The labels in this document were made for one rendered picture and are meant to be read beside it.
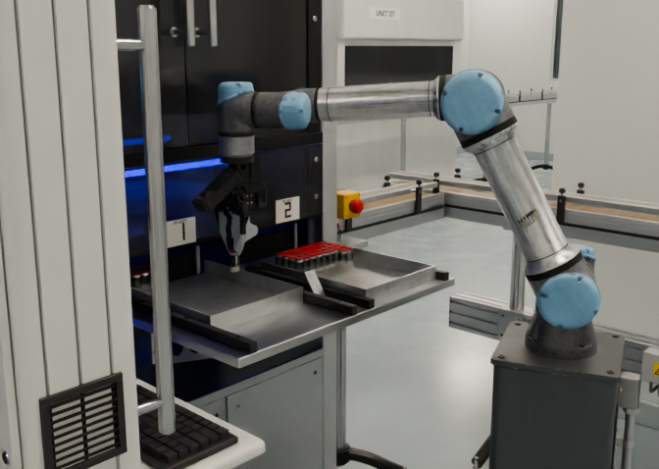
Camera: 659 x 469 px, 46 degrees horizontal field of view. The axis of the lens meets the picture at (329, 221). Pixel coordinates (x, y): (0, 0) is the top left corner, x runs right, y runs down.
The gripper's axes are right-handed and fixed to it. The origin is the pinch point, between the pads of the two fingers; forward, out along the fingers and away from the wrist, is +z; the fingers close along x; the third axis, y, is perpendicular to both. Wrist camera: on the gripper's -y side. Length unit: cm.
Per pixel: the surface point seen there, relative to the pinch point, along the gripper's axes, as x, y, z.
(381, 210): 26, 84, 8
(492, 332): 7, 123, 55
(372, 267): -4.6, 42.4, 12.1
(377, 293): -22.3, 22.5, 10.7
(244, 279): 8.0, 10.5, 10.7
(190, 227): 15.0, 0.7, -2.4
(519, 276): -1, 125, 33
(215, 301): 3.3, -2.4, 12.1
